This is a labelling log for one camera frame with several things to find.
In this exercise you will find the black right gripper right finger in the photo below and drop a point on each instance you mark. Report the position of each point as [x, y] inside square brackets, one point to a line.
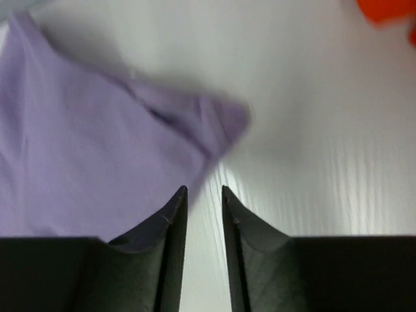
[271, 271]

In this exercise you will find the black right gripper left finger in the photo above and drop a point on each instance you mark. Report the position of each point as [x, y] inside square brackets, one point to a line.
[141, 270]

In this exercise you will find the purple t-shirt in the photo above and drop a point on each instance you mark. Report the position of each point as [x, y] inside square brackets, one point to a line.
[86, 153]

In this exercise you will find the orange t-shirt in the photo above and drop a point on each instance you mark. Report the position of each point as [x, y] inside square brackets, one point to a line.
[383, 12]

